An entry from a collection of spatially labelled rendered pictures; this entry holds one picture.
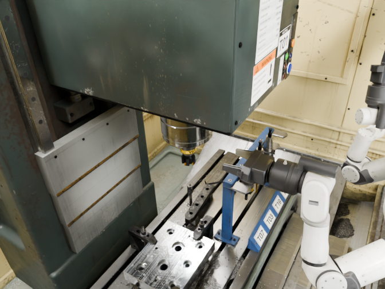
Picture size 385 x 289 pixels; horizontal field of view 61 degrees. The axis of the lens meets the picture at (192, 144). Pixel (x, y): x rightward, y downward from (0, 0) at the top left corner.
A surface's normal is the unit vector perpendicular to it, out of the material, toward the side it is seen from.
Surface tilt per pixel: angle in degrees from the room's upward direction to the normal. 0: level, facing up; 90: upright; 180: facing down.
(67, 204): 90
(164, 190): 0
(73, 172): 91
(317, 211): 72
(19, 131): 90
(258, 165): 0
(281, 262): 7
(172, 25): 90
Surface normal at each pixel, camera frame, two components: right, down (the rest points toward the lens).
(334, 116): -0.51, 0.48
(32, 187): 0.86, 0.26
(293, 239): 0.04, -0.89
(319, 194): -0.51, 0.21
